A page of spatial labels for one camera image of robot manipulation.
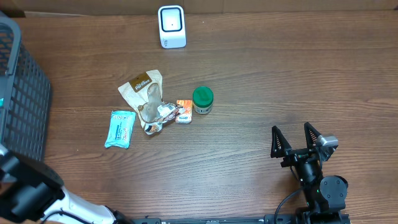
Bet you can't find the grey plastic mesh basket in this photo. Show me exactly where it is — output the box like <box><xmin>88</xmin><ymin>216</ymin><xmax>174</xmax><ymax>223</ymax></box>
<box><xmin>1</xmin><ymin>16</ymin><xmax>52</xmax><ymax>161</ymax></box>

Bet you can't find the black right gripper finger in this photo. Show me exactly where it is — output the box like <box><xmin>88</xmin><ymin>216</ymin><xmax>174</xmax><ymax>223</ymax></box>
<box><xmin>271</xmin><ymin>126</ymin><xmax>292</xmax><ymax>158</ymax></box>
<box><xmin>304</xmin><ymin>122</ymin><xmax>322</xmax><ymax>149</ymax></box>

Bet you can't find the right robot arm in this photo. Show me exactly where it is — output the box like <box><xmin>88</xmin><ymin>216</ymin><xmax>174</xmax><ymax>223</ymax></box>
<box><xmin>267</xmin><ymin>122</ymin><xmax>351</xmax><ymax>224</ymax></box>

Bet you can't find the beige brown snack bag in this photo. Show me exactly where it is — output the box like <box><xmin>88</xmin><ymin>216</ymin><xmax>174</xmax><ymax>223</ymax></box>
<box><xmin>118</xmin><ymin>70</ymin><xmax>183</xmax><ymax>135</ymax></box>

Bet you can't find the orange small snack packet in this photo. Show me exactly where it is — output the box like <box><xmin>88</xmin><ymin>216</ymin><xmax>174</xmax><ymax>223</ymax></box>
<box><xmin>175</xmin><ymin>100</ymin><xmax>193</xmax><ymax>124</ymax></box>

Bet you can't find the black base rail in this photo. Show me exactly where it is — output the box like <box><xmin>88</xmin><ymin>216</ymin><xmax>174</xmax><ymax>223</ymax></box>
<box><xmin>130</xmin><ymin>213</ymin><xmax>352</xmax><ymax>224</ymax></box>

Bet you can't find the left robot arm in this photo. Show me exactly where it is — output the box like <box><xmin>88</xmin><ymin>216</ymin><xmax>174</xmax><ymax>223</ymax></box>
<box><xmin>1</xmin><ymin>146</ymin><xmax>132</xmax><ymax>224</ymax></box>

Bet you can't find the light blue wipes pack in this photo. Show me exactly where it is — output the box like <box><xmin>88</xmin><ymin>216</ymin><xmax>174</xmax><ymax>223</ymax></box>
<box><xmin>104</xmin><ymin>111</ymin><xmax>136</xmax><ymax>149</ymax></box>

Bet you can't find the green lid seasoning jar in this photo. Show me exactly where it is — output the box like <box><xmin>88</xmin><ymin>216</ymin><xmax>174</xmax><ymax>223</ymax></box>
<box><xmin>192</xmin><ymin>86</ymin><xmax>214</xmax><ymax>114</ymax></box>

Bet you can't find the white barcode scanner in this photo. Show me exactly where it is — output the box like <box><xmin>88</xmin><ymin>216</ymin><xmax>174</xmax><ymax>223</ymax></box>
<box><xmin>158</xmin><ymin>5</ymin><xmax>187</xmax><ymax>49</ymax></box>

